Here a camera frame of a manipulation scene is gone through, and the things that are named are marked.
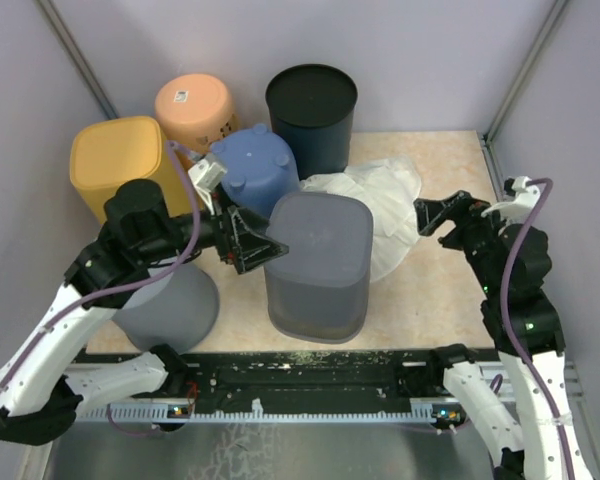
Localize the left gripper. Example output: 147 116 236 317
138 182 289 273

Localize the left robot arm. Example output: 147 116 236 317
0 179 289 446

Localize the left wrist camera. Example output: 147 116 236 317
188 153 228 202

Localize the blue round bin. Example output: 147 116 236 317
211 124 300 218

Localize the peach plastic bucket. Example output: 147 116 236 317
154 73 240 154

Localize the grey slotted cable duct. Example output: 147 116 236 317
78 399 467 426

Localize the black round bin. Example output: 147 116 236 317
265 64 358 180

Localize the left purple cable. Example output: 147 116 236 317
0 140 201 440

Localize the white crumpled cloth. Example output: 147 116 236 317
300 155 422 282

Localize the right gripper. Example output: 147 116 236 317
414 188 515 295

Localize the grey round bin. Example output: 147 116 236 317
113 264 220 354

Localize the grey mesh bin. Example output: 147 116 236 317
264 192 374 344

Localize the black mounting rail base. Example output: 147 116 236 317
69 349 461 416

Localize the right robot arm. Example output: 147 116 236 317
414 179 593 479

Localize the yellow slotted plastic basket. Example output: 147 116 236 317
69 116 191 224

